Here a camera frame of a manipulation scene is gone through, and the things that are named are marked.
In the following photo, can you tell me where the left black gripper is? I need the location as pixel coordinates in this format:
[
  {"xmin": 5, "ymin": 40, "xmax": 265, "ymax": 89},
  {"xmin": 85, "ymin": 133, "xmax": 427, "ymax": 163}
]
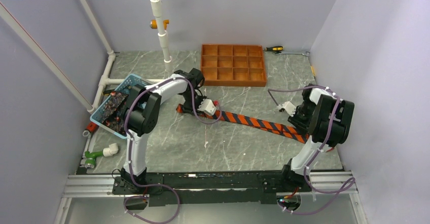
[{"xmin": 182, "ymin": 91, "xmax": 209, "ymax": 117}]

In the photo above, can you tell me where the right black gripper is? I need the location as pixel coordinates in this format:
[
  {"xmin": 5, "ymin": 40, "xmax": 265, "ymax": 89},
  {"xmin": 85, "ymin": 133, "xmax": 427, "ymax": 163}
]
[{"xmin": 288, "ymin": 100, "xmax": 316, "ymax": 137}]

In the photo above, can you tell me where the orange navy striped tie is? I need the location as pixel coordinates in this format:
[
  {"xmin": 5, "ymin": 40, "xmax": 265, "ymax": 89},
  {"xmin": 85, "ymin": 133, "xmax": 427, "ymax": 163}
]
[{"xmin": 197, "ymin": 110, "xmax": 309, "ymax": 144}]

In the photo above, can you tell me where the brown compartment tray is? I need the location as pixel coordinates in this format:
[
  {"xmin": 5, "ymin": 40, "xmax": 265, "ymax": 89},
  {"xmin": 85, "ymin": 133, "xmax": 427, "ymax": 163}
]
[{"xmin": 200, "ymin": 44, "xmax": 267, "ymax": 87}]

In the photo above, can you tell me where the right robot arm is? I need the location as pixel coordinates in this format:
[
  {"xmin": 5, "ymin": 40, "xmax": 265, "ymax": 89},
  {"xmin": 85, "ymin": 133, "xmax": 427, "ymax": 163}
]
[{"xmin": 279, "ymin": 84, "xmax": 355, "ymax": 191}]

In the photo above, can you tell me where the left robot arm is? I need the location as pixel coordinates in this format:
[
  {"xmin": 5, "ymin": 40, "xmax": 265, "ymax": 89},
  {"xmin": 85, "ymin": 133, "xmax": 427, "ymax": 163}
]
[{"xmin": 121, "ymin": 68, "xmax": 207, "ymax": 194}]

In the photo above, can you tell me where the dark patterned ties pile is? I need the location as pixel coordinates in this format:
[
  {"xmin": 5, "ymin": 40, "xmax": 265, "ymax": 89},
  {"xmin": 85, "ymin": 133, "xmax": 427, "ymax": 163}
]
[{"xmin": 101, "ymin": 91, "xmax": 128, "ymax": 135}]

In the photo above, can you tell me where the silver wrench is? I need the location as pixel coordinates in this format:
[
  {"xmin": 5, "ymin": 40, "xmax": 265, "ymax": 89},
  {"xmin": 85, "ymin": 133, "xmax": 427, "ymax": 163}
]
[{"xmin": 275, "ymin": 51, "xmax": 310, "ymax": 57}]

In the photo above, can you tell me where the orange black screwdriver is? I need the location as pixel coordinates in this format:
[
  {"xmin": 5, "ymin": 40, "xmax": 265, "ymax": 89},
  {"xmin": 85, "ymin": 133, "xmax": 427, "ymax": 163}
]
[{"xmin": 265, "ymin": 46, "xmax": 283, "ymax": 53}]

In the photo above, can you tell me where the orange pipe clamp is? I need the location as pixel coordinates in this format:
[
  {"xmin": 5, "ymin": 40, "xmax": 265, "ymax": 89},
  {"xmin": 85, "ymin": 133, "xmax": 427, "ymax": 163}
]
[{"xmin": 150, "ymin": 19, "xmax": 170, "ymax": 30}]

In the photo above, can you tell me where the blue plastic basket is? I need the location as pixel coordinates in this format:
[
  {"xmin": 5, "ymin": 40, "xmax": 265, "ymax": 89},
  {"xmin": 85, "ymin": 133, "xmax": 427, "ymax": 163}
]
[{"xmin": 90, "ymin": 74, "xmax": 151, "ymax": 139}]

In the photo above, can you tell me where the white pvc pipe stand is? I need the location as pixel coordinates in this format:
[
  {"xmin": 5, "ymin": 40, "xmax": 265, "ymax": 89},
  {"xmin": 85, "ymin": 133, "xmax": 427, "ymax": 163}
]
[{"xmin": 150, "ymin": 0, "xmax": 173, "ymax": 74}]

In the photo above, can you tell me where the green white pipe fitting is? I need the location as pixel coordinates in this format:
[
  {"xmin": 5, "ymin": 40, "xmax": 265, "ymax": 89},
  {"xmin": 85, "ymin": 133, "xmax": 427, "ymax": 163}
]
[{"xmin": 84, "ymin": 143, "xmax": 119, "ymax": 169}]

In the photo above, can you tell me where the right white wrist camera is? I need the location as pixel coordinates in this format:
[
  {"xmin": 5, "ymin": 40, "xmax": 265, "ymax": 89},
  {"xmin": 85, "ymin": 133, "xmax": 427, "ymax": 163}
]
[{"xmin": 277, "ymin": 101, "xmax": 297, "ymax": 117}]

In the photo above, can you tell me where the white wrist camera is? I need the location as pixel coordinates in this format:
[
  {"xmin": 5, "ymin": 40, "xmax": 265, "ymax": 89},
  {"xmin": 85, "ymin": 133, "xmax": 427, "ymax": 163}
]
[
  {"xmin": 197, "ymin": 98, "xmax": 218, "ymax": 116},
  {"xmin": 277, "ymin": 101, "xmax": 297, "ymax": 117}
]

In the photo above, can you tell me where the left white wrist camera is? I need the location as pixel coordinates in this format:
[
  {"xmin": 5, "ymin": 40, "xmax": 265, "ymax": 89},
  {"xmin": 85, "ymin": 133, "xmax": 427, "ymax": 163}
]
[{"xmin": 197, "ymin": 98, "xmax": 218, "ymax": 116}]

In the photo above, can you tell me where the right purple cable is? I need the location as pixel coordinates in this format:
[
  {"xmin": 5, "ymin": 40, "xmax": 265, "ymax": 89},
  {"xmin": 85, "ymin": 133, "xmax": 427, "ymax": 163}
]
[{"xmin": 267, "ymin": 85, "xmax": 356, "ymax": 216}]

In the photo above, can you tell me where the white corner pipe frame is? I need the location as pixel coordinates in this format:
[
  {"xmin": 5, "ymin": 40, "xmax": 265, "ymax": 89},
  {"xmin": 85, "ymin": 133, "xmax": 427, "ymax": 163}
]
[{"xmin": 68, "ymin": 0, "xmax": 169, "ymax": 110}]

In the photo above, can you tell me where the white diagonal wall pipe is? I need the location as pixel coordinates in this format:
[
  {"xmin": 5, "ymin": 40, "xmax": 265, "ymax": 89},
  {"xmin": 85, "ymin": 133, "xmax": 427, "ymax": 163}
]
[{"xmin": 1, "ymin": 3, "xmax": 94, "ymax": 113}]

